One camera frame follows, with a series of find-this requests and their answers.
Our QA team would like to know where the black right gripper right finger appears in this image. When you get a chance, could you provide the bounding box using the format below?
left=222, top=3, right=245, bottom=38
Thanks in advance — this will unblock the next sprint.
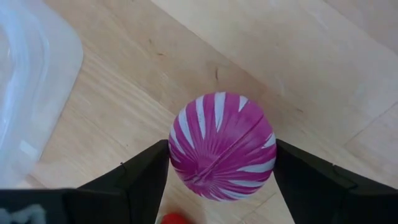
left=272, top=138, right=398, bottom=224

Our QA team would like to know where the purple white striped toy onion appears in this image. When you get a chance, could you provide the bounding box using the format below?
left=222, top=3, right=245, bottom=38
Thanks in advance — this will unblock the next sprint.
left=168, top=91, right=277, bottom=202

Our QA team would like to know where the red toy strawberry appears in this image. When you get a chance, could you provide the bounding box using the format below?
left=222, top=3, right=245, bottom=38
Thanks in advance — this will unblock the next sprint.
left=155, top=212, right=195, bottom=224

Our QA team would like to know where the clear plastic tupperware container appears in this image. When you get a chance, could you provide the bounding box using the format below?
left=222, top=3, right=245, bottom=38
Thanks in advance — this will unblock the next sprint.
left=0, top=0, right=84, bottom=189

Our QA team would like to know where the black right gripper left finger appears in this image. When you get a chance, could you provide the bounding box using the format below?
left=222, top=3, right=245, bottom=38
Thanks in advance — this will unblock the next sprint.
left=63, top=139, right=170, bottom=224

